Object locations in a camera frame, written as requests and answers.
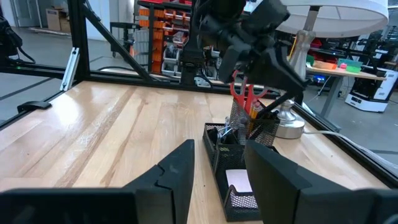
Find silver frame bracket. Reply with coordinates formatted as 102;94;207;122
59;46;81;92

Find wooden top background table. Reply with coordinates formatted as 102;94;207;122
305;58;388;119

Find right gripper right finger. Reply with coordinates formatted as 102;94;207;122
244;139;356;224

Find black mesh desk organizer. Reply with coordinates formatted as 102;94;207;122
201;99;281;223

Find pink sticky note pad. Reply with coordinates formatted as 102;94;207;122
224;169;254;194

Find brown cardboard boxes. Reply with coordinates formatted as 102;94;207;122
45;5;73;32

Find black equipment with cable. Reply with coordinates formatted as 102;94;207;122
0;14;37;67

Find white 3D printer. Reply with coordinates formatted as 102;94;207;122
344;67;398;113

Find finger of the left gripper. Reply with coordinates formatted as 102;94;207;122
248;42;309;95
218;45;250;84

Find black table edge clamp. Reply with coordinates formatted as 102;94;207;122
16;100;52;114

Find white shade silver table lamp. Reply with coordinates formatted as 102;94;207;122
274;0;390;140

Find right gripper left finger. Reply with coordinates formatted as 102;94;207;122
123;139;196;224

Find white lamp cord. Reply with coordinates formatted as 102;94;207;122
302;128;398;169

